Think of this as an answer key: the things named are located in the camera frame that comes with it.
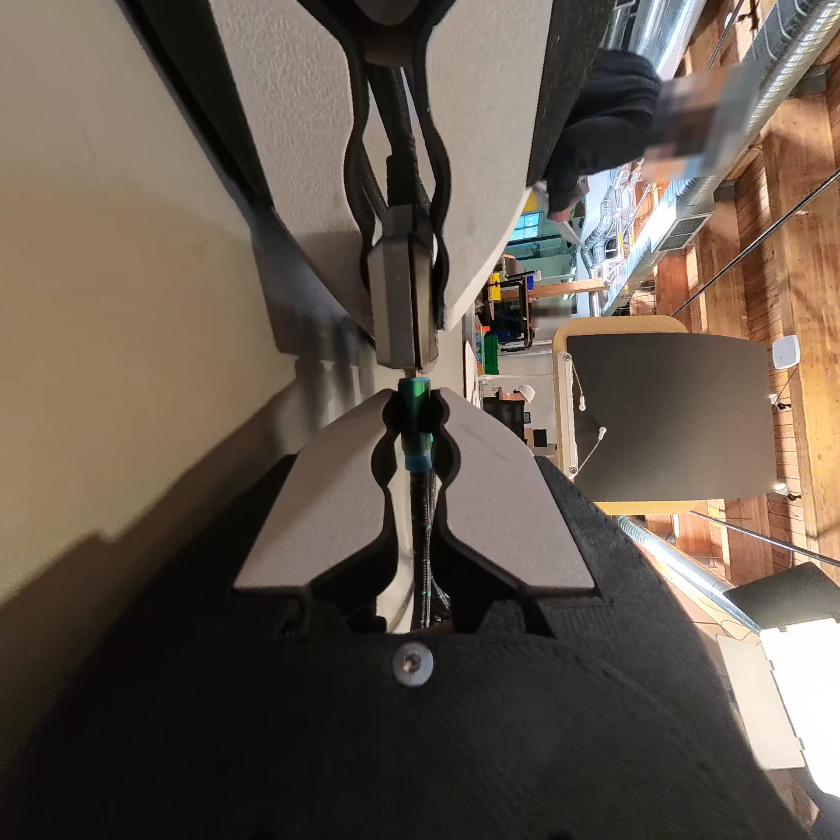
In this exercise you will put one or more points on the person's left hand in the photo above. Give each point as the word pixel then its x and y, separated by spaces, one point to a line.
pixel 561 207

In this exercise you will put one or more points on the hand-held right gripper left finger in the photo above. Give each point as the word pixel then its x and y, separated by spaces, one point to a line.
pixel 315 518

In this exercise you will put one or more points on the black flag panel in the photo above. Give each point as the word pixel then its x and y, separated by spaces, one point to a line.
pixel 781 590

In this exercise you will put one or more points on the silver ceiling duct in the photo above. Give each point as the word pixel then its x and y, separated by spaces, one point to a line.
pixel 682 564

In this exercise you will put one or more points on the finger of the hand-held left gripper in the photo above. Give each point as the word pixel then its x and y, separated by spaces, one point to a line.
pixel 289 118
pixel 492 131

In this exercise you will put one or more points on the silver duct with vent grille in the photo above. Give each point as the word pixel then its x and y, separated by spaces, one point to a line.
pixel 754 72

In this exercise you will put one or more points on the wood-framed black panel stand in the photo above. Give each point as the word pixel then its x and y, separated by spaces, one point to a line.
pixel 663 413

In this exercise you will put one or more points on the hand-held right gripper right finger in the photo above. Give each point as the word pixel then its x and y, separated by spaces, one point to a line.
pixel 518 518

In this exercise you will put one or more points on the white ceiling access point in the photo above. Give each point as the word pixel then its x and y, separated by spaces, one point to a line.
pixel 786 351

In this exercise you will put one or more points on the white studio light panel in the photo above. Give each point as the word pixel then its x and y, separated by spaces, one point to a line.
pixel 787 695

